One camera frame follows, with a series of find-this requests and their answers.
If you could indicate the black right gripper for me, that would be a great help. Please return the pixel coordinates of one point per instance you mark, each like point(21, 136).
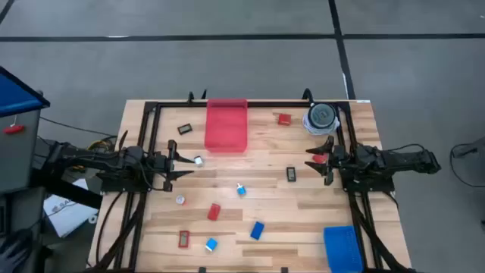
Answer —
point(345, 161)

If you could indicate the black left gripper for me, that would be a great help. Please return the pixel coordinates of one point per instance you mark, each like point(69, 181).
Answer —
point(161, 164)

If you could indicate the white silver cube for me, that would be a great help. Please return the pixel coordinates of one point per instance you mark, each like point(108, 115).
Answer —
point(198, 160)

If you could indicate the small round white cap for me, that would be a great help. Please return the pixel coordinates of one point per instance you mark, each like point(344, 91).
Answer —
point(180, 199)

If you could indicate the black digital clock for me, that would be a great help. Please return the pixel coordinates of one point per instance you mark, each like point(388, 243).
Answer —
point(291, 174)
point(185, 129)

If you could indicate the red square block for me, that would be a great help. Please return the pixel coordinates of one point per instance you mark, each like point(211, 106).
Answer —
point(284, 119)

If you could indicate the red rectangular block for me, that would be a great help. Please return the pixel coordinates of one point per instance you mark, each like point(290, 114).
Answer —
point(213, 211)

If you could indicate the red digital clock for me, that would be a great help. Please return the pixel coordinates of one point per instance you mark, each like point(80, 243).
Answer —
point(183, 239)

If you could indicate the blue white sharpener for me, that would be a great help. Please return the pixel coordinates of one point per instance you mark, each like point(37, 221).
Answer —
point(241, 190)

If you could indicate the blue white cube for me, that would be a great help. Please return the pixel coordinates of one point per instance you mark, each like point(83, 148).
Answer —
point(211, 244)

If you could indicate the blue rectangular block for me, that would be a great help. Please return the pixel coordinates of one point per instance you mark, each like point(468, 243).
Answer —
point(257, 230)

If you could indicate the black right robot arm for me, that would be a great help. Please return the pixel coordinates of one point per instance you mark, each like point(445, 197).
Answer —
point(398, 159)

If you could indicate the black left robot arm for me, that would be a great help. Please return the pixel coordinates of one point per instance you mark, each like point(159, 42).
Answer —
point(94, 161)

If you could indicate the white cylinder with black top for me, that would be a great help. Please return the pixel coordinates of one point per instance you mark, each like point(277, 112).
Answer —
point(322, 115)

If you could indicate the red translucent plastic bin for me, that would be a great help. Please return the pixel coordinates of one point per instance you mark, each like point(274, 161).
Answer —
point(227, 129)

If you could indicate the blue plastic bin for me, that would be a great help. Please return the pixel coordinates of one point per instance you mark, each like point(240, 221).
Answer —
point(341, 250)

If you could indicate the black diagonal beam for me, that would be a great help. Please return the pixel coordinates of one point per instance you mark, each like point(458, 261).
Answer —
point(68, 191)

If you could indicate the white printed cardboard box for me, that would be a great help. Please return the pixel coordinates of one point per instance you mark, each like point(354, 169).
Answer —
point(64, 216)

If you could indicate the grey chair base leg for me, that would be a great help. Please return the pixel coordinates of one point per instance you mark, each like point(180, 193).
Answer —
point(468, 149)

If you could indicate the grey desk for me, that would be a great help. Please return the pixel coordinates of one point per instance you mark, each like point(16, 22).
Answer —
point(26, 212)

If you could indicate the grey metal cabinet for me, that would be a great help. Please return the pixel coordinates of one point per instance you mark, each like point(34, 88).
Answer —
point(19, 159)

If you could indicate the red tag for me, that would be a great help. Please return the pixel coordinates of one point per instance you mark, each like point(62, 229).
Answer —
point(13, 129)

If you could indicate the monitor with blue screen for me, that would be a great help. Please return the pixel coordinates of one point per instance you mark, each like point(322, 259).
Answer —
point(15, 96)

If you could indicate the person's hand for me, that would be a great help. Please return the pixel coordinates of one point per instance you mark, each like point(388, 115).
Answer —
point(15, 250)

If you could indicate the black aluminium table frame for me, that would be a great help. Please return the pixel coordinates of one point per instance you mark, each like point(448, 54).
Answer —
point(273, 103)

